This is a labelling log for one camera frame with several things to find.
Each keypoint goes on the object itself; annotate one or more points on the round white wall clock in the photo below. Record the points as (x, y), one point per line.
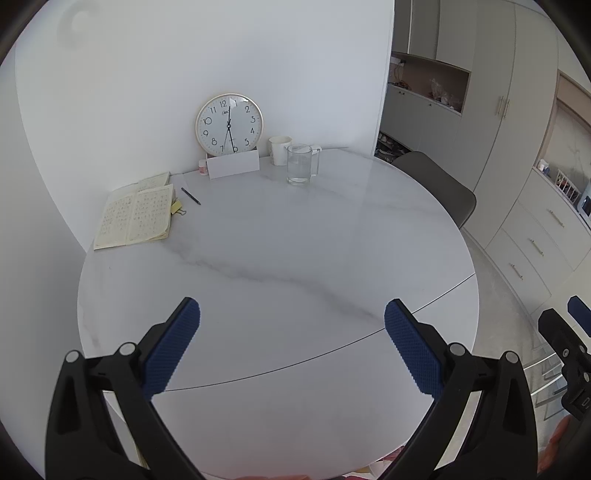
(228, 124)

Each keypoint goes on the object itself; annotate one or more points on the small pink white bottle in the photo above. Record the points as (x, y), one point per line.
(203, 168)

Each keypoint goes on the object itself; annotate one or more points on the white card holder box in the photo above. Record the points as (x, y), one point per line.
(233, 165)

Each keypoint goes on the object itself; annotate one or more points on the white ceramic mug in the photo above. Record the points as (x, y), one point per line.
(278, 151)

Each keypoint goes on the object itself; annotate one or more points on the person's right hand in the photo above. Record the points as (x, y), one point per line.
(556, 443)

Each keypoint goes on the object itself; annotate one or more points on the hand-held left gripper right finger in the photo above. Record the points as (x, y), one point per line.
(413, 350)

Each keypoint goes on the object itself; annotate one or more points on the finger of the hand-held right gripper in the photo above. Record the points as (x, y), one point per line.
(558, 332)
(581, 314)

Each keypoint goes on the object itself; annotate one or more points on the black pen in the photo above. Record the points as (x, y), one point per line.
(190, 196)

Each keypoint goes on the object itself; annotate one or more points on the clear glass mug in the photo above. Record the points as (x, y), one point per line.
(299, 166)

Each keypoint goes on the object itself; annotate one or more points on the open notebook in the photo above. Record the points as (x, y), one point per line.
(134, 214)

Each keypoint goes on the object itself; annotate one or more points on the tall white cabinet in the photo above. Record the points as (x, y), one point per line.
(489, 55)

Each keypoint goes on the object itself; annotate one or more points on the white drawer cabinet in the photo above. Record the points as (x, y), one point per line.
(535, 240)

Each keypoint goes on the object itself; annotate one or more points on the yellow binder clip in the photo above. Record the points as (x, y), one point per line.
(176, 206)

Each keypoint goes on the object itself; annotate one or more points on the grey chair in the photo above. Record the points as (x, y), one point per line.
(443, 184)

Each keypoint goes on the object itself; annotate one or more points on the white countertop oven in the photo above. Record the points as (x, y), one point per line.
(586, 203)

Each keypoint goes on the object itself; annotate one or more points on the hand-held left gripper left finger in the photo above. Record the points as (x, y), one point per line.
(173, 346)

